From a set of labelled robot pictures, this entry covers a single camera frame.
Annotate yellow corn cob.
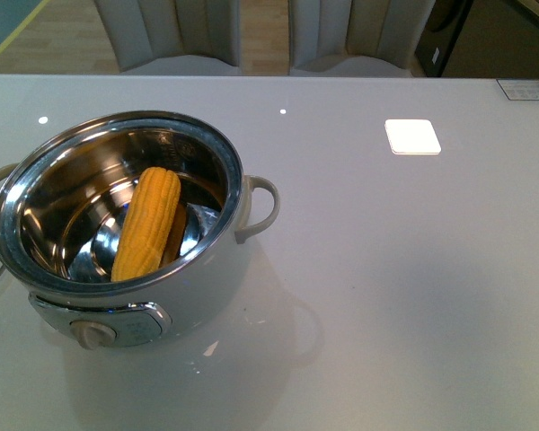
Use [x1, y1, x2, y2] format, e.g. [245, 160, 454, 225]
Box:
[110, 167, 181, 282]

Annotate white electric cooking pot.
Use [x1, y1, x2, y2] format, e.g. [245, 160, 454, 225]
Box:
[0, 110, 278, 349]

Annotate right beige upholstered chair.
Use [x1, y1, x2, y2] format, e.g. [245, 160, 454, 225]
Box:
[288, 0, 435, 78]

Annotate beige upholstered chair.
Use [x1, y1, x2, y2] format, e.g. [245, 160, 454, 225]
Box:
[288, 0, 435, 78]
[95, 0, 243, 76]

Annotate left beige upholstered chair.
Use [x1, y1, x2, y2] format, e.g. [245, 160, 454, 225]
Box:
[95, 0, 243, 76]

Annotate blue label sticker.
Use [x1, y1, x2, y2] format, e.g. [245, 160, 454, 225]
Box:
[497, 79, 539, 101]

